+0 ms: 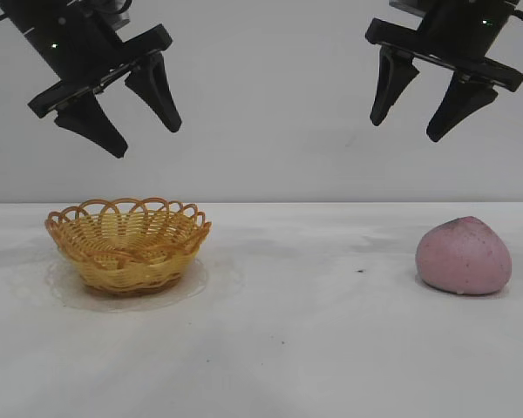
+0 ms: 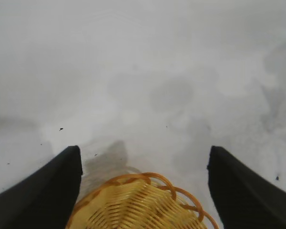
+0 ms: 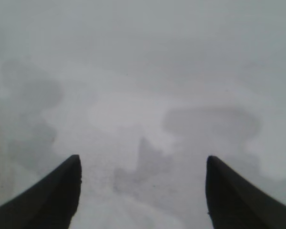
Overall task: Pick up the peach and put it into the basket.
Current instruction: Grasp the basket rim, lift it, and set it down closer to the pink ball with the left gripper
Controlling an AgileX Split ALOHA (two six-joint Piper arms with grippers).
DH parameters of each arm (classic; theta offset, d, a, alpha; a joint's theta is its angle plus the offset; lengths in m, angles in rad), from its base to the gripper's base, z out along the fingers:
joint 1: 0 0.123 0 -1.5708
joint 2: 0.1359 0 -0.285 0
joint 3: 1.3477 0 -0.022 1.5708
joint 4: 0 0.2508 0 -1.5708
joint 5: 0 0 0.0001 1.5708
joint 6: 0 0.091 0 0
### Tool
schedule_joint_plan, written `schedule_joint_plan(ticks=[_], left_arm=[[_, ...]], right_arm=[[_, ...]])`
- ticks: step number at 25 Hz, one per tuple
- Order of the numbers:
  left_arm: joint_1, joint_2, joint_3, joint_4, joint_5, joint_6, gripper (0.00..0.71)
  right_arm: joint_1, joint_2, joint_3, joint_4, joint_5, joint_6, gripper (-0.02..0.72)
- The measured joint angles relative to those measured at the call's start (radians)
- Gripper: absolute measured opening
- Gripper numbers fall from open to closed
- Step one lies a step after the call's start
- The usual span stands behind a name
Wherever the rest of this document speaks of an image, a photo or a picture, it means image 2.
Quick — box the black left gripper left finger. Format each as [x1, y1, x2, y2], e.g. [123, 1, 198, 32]
[0, 145, 83, 229]

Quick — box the yellow woven plastic basket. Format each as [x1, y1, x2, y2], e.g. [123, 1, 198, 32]
[65, 172, 219, 229]

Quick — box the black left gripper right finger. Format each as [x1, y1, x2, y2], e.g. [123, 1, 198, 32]
[206, 145, 286, 229]

